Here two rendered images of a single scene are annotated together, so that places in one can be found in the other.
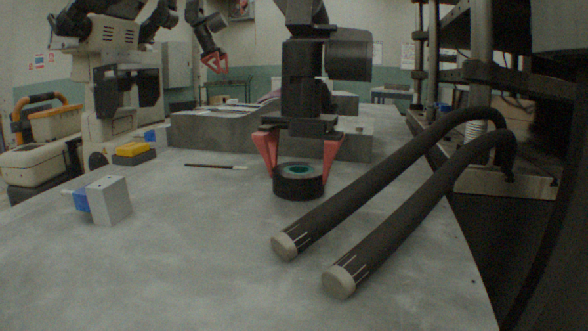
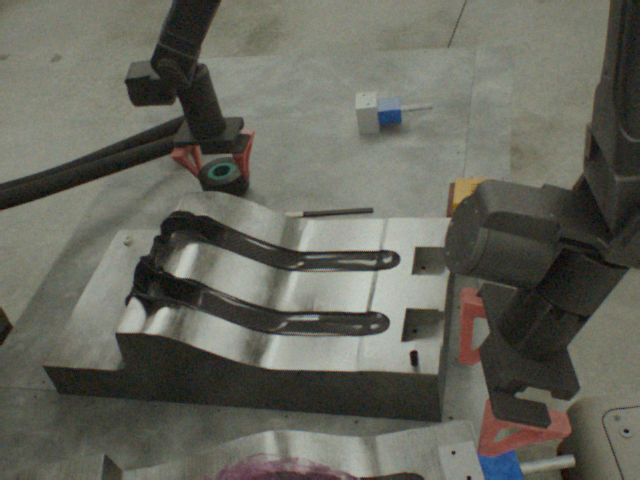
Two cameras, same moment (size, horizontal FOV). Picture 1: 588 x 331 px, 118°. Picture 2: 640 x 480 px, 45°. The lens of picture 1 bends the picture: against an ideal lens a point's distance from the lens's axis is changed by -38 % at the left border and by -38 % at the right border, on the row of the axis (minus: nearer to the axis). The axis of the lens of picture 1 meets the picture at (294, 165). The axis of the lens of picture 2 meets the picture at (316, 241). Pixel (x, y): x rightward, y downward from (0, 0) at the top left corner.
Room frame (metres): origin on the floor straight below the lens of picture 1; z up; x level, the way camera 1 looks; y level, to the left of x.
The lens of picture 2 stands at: (1.47, 0.17, 1.56)
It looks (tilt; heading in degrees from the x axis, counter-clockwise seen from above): 41 degrees down; 183
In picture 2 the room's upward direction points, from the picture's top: 12 degrees counter-clockwise
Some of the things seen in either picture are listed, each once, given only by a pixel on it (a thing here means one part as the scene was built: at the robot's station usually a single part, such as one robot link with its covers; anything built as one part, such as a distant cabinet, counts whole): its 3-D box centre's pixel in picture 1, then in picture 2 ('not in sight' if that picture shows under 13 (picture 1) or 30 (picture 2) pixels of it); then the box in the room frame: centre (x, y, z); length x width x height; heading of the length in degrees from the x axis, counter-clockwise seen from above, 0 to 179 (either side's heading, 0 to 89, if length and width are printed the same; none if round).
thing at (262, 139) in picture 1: (281, 148); (232, 155); (0.42, 0.02, 0.87); 0.07 x 0.07 x 0.09; 73
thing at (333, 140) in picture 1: (317, 152); (201, 156); (0.40, -0.03, 0.86); 0.07 x 0.07 x 0.09; 73
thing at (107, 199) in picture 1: (87, 196); (394, 109); (0.31, 0.30, 0.83); 0.13 x 0.05 x 0.05; 82
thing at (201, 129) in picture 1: (277, 116); (253, 294); (0.75, 0.04, 0.87); 0.50 x 0.26 x 0.14; 74
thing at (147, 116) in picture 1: (141, 84); not in sight; (5.98, 3.45, 0.98); 1.00 x 0.47 x 1.95; 157
